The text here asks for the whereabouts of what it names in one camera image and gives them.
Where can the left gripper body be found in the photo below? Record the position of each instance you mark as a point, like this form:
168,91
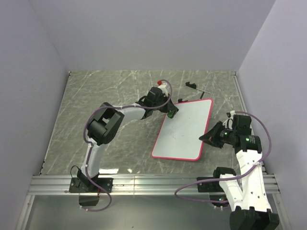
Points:
163,100

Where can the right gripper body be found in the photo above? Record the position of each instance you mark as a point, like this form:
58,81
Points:
223,136

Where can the green whiteboard eraser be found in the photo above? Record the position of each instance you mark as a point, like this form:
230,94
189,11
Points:
171,114

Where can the pink framed whiteboard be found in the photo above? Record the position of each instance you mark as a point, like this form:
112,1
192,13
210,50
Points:
178,137

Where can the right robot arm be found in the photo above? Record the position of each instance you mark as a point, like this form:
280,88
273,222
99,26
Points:
245,194

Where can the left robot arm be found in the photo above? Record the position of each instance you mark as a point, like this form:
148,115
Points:
104,123

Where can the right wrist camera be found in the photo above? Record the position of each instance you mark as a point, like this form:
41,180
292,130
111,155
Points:
229,121

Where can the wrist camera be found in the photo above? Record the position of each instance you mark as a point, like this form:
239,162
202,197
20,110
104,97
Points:
163,86
229,121

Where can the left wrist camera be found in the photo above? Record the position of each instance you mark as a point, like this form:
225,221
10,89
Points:
163,86

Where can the whiteboard wire stand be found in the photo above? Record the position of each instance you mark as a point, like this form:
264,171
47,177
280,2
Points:
195,87

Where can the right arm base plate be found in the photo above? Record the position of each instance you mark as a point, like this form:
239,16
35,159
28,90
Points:
209,187

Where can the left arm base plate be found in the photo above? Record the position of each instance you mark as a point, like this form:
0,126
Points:
105,184

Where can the aluminium mounting rail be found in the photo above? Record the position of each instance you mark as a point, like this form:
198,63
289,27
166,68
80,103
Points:
123,184

